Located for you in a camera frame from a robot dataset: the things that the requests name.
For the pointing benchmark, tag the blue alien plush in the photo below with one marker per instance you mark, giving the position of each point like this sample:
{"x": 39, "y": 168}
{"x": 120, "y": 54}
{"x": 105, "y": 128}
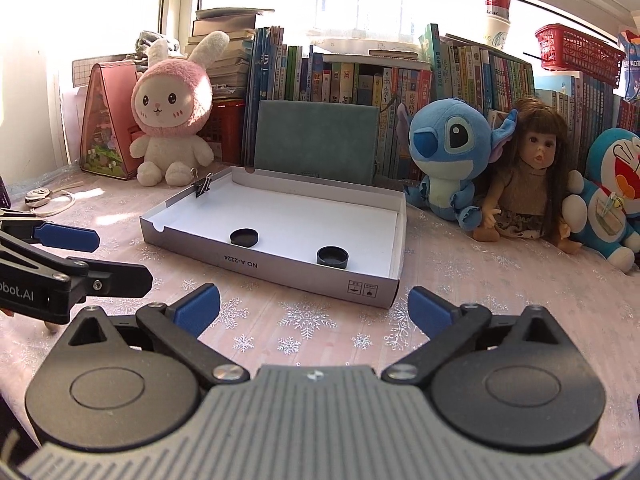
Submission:
{"x": 440, "y": 160}

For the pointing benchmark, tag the black round lid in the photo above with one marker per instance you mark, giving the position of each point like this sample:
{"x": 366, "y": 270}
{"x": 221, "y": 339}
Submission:
{"x": 332, "y": 256}
{"x": 244, "y": 237}

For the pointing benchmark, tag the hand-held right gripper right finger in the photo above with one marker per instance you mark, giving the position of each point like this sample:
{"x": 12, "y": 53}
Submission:
{"x": 430, "y": 310}

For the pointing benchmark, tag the blue bag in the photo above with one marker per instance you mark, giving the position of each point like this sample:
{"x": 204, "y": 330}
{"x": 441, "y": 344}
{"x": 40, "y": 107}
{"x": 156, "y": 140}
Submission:
{"x": 631, "y": 70}

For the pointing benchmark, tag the white grid panel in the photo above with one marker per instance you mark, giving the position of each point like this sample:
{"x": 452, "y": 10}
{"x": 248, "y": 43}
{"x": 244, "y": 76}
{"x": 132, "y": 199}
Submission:
{"x": 80, "y": 72}

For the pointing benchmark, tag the white flat book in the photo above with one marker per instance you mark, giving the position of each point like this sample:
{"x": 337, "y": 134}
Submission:
{"x": 375, "y": 52}

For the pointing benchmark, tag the red can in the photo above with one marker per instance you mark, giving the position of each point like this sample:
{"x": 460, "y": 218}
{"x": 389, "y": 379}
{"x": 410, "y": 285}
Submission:
{"x": 497, "y": 0}

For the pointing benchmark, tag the red plastic crate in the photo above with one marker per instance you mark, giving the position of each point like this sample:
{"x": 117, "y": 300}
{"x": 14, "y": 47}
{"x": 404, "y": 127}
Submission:
{"x": 227, "y": 130}

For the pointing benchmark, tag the grey cloth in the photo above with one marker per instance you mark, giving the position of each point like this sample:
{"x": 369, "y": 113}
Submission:
{"x": 155, "y": 45}

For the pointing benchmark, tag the brown-haired doll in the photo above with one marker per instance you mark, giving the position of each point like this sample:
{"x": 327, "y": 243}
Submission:
{"x": 520, "y": 185}

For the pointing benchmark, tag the pink bunny plush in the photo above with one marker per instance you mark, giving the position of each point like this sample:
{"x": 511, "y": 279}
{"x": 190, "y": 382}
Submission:
{"x": 170, "y": 105}

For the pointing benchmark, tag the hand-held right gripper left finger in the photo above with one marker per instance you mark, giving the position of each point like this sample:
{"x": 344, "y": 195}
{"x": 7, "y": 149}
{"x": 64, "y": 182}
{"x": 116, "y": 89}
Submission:
{"x": 197, "y": 307}

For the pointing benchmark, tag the pink snowflake tablecloth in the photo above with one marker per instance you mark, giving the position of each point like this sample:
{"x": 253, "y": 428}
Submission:
{"x": 310, "y": 320}

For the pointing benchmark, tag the black binder clip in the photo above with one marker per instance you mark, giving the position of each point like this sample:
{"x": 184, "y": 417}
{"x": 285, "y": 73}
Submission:
{"x": 202, "y": 187}

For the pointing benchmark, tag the blue cat plush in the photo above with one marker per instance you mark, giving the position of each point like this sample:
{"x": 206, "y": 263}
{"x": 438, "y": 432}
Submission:
{"x": 610, "y": 200}

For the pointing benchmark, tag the white paper cup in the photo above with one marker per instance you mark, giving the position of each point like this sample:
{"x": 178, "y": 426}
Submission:
{"x": 496, "y": 32}

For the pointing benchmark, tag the red plastic basket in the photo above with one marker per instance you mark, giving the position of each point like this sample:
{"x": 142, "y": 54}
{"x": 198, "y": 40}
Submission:
{"x": 575, "y": 50}

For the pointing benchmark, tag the stack of flat books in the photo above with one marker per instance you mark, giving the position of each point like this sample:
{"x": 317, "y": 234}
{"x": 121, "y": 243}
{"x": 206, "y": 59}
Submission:
{"x": 225, "y": 65}

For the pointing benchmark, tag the row of upright books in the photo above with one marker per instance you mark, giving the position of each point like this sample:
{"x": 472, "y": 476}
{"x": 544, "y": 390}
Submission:
{"x": 350, "y": 80}

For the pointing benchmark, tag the grey cardboard box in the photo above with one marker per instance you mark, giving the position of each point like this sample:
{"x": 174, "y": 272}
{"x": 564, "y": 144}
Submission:
{"x": 300, "y": 220}

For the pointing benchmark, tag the green board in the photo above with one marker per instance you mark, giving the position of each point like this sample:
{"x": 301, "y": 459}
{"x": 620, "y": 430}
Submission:
{"x": 315, "y": 140}

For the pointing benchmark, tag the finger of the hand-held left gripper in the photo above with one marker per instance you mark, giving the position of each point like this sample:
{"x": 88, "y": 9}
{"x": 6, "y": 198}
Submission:
{"x": 65, "y": 237}
{"x": 120, "y": 280}

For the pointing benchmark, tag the pink triangular house box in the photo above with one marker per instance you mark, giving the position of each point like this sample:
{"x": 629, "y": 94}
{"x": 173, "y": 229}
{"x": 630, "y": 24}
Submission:
{"x": 107, "y": 110}

